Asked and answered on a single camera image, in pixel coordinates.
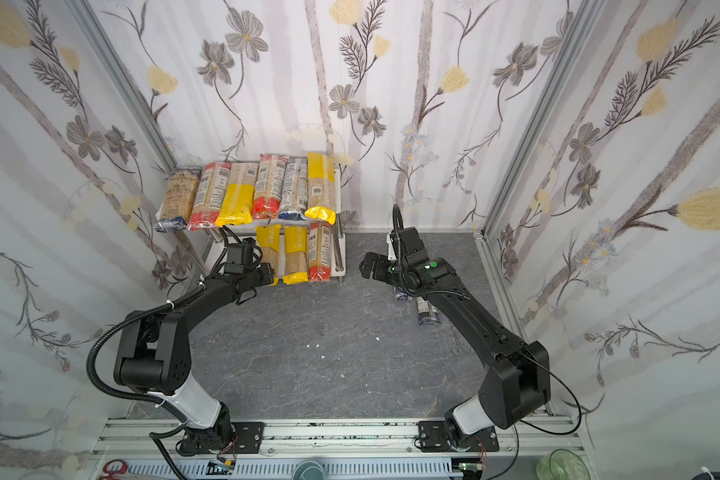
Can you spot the yellow Pastatime pack front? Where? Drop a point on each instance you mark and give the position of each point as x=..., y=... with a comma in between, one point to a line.
x=296, y=264

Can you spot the small red-end spaghetti pack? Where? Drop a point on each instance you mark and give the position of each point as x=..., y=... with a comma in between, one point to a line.
x=319, y=253

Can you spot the yellow-end spaghetti pack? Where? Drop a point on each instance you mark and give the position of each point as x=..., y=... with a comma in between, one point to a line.
x=237, y=206

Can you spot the blue clear label spaghetti pack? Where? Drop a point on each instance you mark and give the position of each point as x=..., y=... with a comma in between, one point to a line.
x=294, y=197

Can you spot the red handled scissors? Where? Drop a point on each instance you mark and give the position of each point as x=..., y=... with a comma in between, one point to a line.
x=113, y=470

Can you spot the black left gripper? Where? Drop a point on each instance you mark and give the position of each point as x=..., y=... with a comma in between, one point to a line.
x=264, y=276

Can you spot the yellow-top spaghetti pack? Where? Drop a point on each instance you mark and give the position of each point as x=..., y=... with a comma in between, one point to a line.
x=321, y=203

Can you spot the clear blue-end spaghetti pack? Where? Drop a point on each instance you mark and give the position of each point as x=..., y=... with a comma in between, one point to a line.
x=427, y=314

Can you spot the green glass bowl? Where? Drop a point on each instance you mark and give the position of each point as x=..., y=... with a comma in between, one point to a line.
x=562, y=464

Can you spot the white two-tier shelf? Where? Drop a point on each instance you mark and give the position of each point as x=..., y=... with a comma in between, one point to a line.
x=249, y=231

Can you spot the dark blue-top spaghetti pack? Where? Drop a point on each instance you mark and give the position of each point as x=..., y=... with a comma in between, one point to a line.
x=178, y=202

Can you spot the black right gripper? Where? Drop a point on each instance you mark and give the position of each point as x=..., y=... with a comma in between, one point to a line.
x=375, y=267

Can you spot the blue Barilla spaghetti pack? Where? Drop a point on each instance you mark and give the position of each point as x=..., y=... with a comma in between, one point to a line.
x=400, y=295

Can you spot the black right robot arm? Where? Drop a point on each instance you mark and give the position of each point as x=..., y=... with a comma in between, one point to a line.
x=517, y=380

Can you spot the yellow pastatime pack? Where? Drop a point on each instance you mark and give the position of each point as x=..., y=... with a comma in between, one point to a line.
x=296, y=264
x=268, y=239

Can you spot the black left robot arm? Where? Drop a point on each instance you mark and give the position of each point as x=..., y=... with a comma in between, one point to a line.
x=147, y=356

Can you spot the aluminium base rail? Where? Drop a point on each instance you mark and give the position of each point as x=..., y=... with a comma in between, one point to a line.
x=391, y=448

